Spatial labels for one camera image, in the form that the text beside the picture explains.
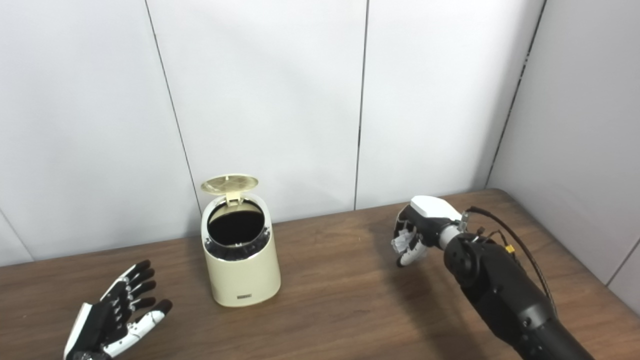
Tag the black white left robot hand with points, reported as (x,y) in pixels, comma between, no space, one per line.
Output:
(102,320)

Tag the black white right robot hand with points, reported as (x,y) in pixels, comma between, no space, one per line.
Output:
(430,212)

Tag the cream-colored bin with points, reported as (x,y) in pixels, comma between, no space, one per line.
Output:
(245,275)

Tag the round cream bin lid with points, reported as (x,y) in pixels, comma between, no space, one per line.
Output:
(230,184)

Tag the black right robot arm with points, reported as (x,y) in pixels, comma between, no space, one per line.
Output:
(500,285)

